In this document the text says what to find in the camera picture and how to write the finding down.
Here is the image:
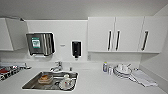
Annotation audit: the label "white upper cabinet door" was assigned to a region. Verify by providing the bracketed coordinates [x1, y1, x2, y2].
[87, 17, 117, 53]
[138, 15, 168, 54]
[114, 16, 146, 53]

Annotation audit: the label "blue dish soap bottle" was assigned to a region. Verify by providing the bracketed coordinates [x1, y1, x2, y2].
[102, 61, 109, 73]

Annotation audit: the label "chrome sink faucet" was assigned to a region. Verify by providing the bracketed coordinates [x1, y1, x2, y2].
[49, 60, 64, 73]

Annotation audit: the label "small white bottle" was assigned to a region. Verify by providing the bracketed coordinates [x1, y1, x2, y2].
[107, 65, 114, 75]

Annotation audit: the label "dishes in sink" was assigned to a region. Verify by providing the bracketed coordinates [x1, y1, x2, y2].
[59, 74, 76, 90]
[37, 74, 54, 84]

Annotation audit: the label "white bowl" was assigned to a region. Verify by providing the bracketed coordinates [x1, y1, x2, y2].
[117, 63, 129, 73]

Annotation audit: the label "steel paper towel dispenser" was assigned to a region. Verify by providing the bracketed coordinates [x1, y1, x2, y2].
[25, 32, 57, 58]

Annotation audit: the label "white plate stack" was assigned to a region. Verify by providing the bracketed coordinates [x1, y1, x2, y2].
[113, 64, 134, 80]

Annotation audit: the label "stainless steel sink basin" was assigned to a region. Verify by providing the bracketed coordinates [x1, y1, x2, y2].
[21, 70, 80, 92]

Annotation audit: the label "dish drying rack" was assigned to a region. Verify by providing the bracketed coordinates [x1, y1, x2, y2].
[0, 63, 33, 81]

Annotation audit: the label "black wall soap dispenser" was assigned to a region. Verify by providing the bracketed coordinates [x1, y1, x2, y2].
[71, 40, 82, 59]

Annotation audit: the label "white wall outlet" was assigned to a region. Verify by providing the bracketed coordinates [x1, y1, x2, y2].
[87, 54, 92, 62]

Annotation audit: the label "black cabinet bar handle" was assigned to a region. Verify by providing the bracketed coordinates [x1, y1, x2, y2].
[115, 30, 121, 52]
[107, 30, 113, 52]
[141, 30, 150, 52]

